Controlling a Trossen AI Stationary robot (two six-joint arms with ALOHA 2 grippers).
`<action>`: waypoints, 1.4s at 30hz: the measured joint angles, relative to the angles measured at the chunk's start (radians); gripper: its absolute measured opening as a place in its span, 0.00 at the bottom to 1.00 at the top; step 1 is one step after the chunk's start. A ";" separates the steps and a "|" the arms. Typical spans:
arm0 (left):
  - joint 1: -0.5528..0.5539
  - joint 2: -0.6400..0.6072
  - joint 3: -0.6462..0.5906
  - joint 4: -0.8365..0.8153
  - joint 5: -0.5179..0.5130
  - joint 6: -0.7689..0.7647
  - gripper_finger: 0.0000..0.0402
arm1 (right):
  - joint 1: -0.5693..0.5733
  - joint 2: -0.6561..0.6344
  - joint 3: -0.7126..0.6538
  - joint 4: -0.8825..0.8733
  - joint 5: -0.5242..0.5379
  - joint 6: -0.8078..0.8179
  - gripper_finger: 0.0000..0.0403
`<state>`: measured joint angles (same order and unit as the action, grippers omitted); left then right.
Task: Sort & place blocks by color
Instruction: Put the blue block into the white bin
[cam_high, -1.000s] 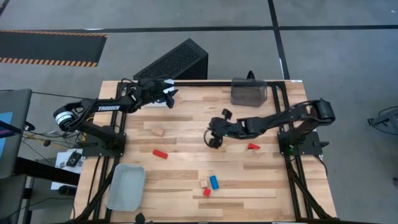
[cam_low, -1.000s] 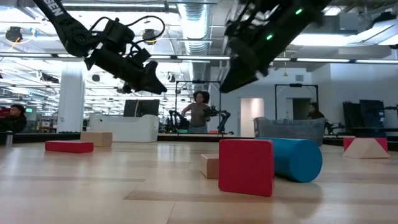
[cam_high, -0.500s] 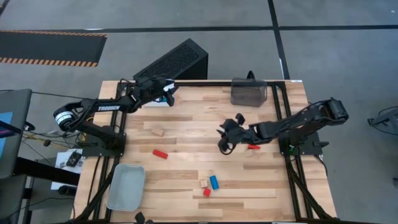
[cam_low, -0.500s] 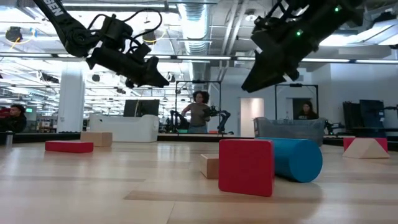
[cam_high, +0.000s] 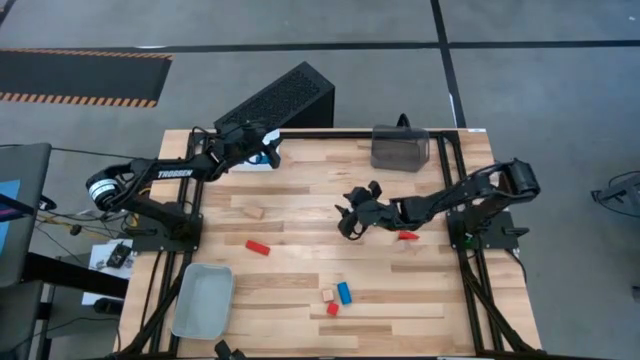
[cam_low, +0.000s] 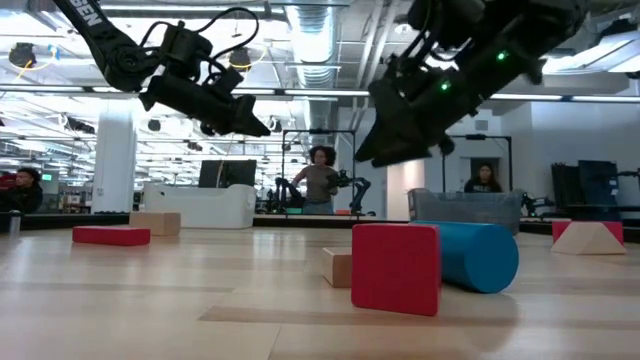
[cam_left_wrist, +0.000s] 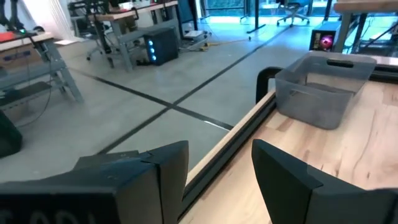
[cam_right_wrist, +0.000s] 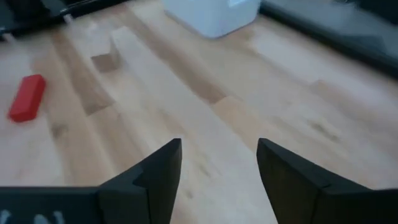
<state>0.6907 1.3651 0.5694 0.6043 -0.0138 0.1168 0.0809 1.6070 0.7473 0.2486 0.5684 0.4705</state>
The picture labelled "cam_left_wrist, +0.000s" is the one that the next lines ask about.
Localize black cable loop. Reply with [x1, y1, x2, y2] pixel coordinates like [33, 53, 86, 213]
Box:
[255, 66, 283, 105]

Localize computer case with pink fan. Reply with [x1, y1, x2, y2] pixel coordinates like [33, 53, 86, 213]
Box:
[308, 20, 342, 53]

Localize wood-top desk black legs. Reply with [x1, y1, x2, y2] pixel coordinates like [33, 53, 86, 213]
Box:
[333, 0, 398, 54]

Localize yellow floor cable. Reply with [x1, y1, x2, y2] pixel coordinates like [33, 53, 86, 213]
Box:
[198, 38, 250, 52]

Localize wood-top desk grey legs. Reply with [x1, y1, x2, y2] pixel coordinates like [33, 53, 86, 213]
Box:
[0, 30, 85, 110]
[88, 0, 181, 73]

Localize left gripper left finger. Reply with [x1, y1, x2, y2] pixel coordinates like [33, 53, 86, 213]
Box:
[0, 140, 190, 224]

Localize office swivel chair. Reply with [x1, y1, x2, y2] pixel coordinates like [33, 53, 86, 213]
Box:
[275, 0, 312, 28]

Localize computer tower with blue lights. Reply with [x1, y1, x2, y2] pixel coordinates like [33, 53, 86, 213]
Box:
[143, 26, 180, 67]

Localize dark grey translucent bin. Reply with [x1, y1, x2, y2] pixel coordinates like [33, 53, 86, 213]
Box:
[274, 50, 377, 131]

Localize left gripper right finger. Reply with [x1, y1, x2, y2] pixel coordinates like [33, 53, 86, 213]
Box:
[251, 139, 398, 224]

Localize brown cardboard box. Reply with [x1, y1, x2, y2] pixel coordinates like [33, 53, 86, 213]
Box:
[0, 42, 44, 71]

